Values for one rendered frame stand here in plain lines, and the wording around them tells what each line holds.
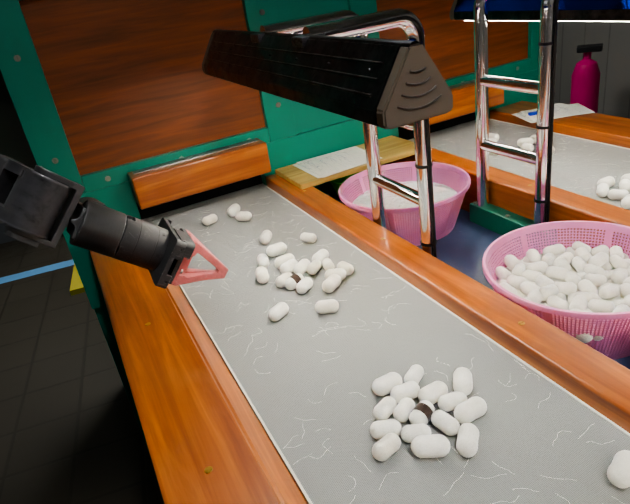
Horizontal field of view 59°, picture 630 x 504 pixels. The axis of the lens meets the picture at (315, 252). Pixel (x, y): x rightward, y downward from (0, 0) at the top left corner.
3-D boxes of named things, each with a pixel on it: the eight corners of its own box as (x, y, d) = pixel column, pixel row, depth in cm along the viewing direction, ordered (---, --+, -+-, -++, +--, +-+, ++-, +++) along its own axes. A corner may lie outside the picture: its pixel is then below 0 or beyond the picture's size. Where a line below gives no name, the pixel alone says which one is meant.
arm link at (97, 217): (63, 244, 65) (82, 199, 65) (57, 235, 70) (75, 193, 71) (121, 263, 68) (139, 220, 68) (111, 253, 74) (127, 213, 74)
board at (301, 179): (301, 190, 121) (300, 184, 121) (275, 174, 133) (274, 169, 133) (427, 151, 132) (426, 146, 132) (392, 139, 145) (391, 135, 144)
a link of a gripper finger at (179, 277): (227, 240, 82) (167, 217, 77) (241, 257, 76) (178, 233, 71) (207, 281, 83) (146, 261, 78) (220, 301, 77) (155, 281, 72)
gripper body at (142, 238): (174, 221, 78) (123, 201, 74) (191, 245, 69) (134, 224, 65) (155, 262, 79) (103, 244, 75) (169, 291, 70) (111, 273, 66)
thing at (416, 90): (386, 131, 52) (378, 49, 49) (203, 74, 103) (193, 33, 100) (455, 111, 54) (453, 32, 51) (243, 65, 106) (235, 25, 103)
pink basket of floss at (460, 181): (461, 258, 103) (459, 210, 99) (326, 252, 113) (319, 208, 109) (479, 201, 124) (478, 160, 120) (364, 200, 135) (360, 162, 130)
